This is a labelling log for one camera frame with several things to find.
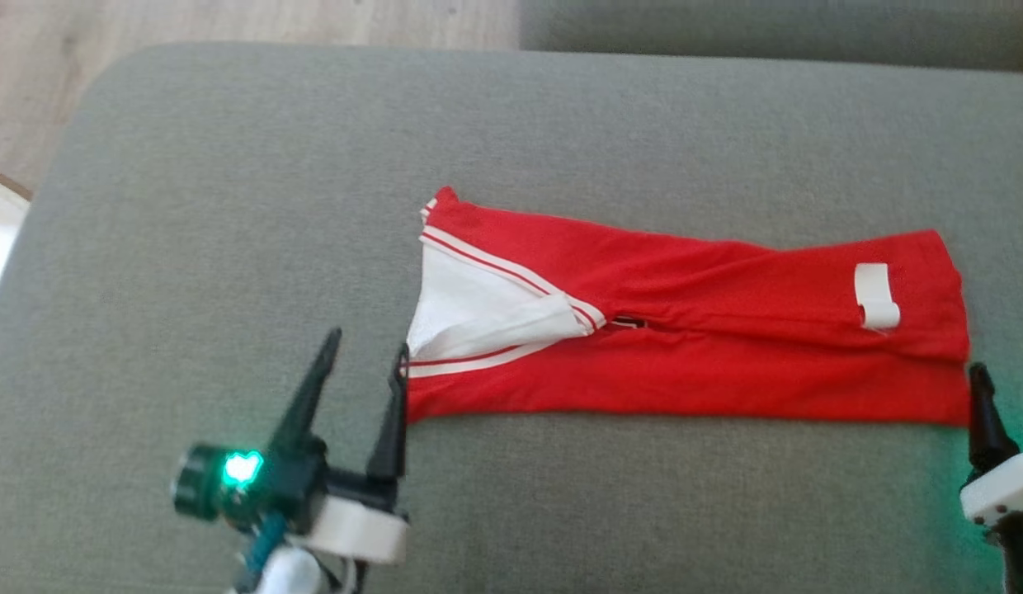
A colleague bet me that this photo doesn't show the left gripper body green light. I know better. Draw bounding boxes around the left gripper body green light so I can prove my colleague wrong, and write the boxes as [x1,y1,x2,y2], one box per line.
[171,437,410,567]

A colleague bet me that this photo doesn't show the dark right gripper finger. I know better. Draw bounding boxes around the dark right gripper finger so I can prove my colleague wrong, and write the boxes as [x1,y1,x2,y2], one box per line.
[968,361,1021,477]

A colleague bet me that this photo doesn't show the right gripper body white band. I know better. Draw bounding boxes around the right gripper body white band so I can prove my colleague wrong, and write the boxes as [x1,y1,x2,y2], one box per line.
[959,450,1023,530]

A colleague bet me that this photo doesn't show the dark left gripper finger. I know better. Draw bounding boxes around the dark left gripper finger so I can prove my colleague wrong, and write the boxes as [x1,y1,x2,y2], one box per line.
[365,342,412,486]
[266,327,344,456]

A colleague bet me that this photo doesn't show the red shorts white striped trim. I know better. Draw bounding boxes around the red shorts white striped trim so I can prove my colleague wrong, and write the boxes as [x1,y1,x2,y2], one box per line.
[404,186,973,427]

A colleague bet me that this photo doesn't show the grey sofa seat cushion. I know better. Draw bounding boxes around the grey sofa seat cushion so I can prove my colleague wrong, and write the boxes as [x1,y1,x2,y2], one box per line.
[0,41,1023,594]

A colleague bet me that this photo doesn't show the white round basket brown rim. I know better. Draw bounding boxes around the white round basket brown rim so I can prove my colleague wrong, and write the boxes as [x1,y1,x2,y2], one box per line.
[0,165,34,324]

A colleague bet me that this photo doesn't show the teal left gripper cable plug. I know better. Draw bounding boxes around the teal left gripper cable plug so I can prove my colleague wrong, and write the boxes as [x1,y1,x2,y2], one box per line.
[241,510,288,580]

